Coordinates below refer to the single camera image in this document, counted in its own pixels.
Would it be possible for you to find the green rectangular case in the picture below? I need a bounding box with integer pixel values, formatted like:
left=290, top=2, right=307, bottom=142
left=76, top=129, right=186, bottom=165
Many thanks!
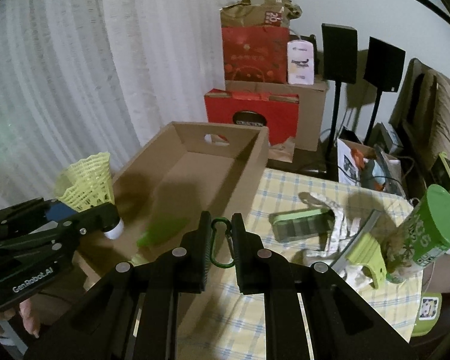
left=269, top=208, right=335, bottom=243

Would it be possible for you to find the clutter box behind table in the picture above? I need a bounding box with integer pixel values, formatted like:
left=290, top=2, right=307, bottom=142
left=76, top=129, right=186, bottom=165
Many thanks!
left=336, top=123, right=406, bottom=197

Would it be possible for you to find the open brown cardboard box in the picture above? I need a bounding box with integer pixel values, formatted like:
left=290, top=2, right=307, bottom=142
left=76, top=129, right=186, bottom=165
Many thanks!
left=33, top=120, right=271, bottom=360

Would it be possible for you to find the brown back cushion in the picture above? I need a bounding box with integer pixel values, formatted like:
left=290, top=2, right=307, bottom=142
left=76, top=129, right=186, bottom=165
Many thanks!
left=421, top=70, right=450, bottom=169

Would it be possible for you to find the green black radio device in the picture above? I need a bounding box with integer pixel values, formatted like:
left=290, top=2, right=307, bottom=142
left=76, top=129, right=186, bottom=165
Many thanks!
left=430, top=151, right=450, bottom=194

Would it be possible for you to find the green box with panda sticker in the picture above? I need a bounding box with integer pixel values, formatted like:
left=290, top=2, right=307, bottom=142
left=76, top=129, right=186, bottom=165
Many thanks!
left=411, top=292, right=442, bottom=337

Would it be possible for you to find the white pink small box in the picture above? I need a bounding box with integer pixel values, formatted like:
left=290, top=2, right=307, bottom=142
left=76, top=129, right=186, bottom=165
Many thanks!
left=287, top=40, right=314, bottom=86

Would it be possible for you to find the green handled window squeegee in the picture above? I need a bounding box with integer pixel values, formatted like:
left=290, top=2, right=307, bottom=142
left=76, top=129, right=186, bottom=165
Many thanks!
left=331, top=211, right=387, bottom=291

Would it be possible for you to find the white sheer curtain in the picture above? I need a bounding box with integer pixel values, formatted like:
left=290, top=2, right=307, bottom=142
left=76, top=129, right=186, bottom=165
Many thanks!
left=0, top=0, right=233, bottom=209

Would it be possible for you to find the red collection gift box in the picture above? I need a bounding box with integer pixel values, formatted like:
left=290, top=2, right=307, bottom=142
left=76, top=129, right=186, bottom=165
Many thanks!
left=204, top=89, right=299, bottom=146

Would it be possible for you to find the right black speaker on stand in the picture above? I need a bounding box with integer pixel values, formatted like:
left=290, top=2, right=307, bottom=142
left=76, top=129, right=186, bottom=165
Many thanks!
left=363, top=37, right=406, bottom=144

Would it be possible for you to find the green carabiner clip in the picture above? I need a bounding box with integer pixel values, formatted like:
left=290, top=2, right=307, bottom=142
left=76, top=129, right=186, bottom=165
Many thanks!
left=209, top=217, right=236, bottom=269

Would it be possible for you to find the red gift bag upper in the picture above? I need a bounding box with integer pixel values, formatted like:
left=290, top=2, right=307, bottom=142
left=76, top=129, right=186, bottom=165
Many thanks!
left=222, top=26, right=290, bottom=84

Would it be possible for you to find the green snack canister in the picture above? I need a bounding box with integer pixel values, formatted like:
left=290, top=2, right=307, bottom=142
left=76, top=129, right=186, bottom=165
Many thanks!
left=382, top=184, right=450, bottom=284

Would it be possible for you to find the person's left hand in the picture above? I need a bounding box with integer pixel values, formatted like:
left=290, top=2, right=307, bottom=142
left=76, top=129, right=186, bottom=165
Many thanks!
left=0, top=299, right=40, bottom=338

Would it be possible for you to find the black speaker on stand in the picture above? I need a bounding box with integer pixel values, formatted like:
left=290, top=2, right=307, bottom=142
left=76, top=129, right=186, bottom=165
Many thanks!
left=363, top=37, right=406, bottom=144
left=321, top=24, right=358, bottom=180

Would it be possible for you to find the brown crumpled paper bag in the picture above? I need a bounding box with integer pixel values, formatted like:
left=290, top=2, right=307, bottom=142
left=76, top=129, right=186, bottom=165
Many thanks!
left=220, top=0, right=302, bottom=28

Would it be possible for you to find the large brown cardboard box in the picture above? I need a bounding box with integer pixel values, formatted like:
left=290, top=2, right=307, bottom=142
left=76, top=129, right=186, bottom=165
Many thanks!
left=226, top=75, right=328, bottom=152

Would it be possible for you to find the brown sofa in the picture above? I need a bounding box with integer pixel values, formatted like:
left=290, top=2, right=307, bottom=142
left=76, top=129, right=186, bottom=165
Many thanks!
left=388, top=58, right=450, bottom=293

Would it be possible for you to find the left black speaker on stand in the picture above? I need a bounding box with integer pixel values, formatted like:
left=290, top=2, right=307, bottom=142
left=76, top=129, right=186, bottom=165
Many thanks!
left=321, top=24, right=358, bottom=180

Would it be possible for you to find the small green oval scoop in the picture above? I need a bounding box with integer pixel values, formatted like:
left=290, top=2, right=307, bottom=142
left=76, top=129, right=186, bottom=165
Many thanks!
left=136, top=215, right=189, bottom=248

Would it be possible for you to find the yellow-green plastic shuttlecock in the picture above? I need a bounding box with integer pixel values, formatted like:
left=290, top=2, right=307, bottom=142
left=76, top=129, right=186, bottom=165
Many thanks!
left=54, top=151, right=125, bottom=240

